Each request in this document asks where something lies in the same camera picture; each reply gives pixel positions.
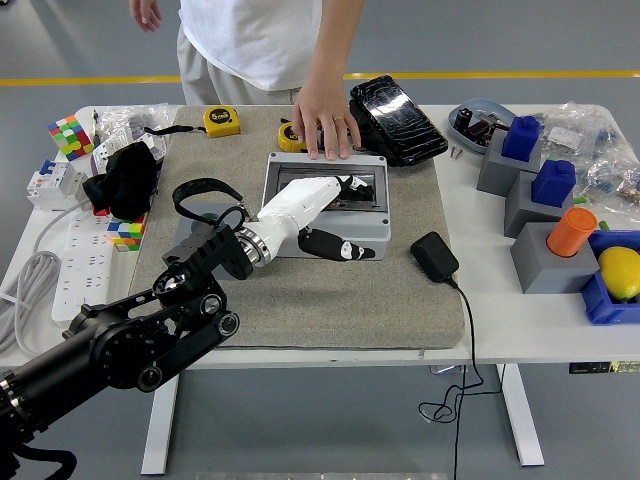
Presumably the grey plastic junction box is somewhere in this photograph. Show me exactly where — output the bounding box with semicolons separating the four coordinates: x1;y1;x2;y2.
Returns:
260;151;390;261

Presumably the white table leg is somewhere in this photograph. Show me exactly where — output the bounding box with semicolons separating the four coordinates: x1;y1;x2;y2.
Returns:
497;363;545;467
140;372;180;476

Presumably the orange cylinder battery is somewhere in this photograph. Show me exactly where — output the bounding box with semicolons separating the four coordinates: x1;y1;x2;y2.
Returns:
545;207;600;259

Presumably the blue block battery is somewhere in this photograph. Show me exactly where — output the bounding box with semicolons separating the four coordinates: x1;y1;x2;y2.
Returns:
501;114;543;163
530;159;577;208

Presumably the black table control panel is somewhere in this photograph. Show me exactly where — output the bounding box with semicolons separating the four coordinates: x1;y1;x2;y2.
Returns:
568;360;640;375

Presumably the person's left hand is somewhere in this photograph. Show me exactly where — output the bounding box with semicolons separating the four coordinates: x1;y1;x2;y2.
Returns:
291;82;363;162

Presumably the black glossy case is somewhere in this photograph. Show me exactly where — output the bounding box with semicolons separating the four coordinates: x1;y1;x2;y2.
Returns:
348;74;450;168

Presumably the yellow tape measure with strap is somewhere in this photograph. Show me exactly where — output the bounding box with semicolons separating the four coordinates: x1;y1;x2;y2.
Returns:
143;106;242;139

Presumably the white purple small box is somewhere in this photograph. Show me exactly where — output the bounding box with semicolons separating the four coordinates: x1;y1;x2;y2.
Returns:
89;139;122;174

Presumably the clear plastic parts bag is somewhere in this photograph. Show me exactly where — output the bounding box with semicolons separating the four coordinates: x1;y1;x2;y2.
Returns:
538;102;624;162
574;149;640;224

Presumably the grey-brown mat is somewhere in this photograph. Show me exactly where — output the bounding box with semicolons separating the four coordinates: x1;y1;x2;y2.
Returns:
128;104;466;351

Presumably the blue plastic bin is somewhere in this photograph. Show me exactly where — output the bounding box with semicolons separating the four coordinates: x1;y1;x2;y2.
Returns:
579;229;640;326

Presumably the person's right hand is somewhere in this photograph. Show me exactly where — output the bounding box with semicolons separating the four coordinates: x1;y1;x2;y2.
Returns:
129;0;164;34

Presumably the yellow lemon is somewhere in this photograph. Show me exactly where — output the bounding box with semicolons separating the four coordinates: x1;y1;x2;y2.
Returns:
598;245;640;303

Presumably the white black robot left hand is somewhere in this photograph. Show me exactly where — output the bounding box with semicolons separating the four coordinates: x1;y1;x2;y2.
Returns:
244;174;377;264

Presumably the white power strip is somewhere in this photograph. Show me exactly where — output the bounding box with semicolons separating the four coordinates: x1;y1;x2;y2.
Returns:
51;212;119;323

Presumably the person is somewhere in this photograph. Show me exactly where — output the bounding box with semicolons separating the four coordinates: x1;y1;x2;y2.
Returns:
177;0;326;106

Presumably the white power cable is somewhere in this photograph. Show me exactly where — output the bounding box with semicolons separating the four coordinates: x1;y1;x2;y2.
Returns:
0;199;94;355

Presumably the black adapter cord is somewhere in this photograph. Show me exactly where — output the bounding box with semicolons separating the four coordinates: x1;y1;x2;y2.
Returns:
418;277;504;480

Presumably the black power adapter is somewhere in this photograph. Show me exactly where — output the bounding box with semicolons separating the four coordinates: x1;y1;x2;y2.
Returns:
409;231;460;285

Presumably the white circuit breaker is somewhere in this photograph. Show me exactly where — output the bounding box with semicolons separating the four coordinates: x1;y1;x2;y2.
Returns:
25;158;89;212

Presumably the brown electronic component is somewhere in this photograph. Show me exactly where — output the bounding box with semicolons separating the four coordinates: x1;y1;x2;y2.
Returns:
467;119;495;144

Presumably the transparent hinged box lid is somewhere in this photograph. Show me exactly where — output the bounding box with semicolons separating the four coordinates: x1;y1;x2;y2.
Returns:
271;165;381;212

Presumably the small colourful puzzle cube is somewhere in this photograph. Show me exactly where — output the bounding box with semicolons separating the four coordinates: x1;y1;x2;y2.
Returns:
107;212;150;254

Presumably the yellow round tape measure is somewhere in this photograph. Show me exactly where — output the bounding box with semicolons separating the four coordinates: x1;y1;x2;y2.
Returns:
277;121;309;153

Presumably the black cloth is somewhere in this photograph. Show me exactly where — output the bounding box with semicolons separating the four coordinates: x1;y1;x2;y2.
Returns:
82;141;159;221

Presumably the blue-grey dish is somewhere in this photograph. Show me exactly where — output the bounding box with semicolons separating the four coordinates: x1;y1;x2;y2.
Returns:
448;97;516;155

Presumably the grey block holder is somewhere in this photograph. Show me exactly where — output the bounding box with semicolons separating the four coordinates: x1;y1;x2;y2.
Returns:
503;169;576;240
509;221;601;295
174;201;247;251
475;128;544;198

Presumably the large colourful puzzle cube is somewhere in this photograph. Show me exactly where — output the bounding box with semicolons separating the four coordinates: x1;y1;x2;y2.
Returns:
47;114;96;162

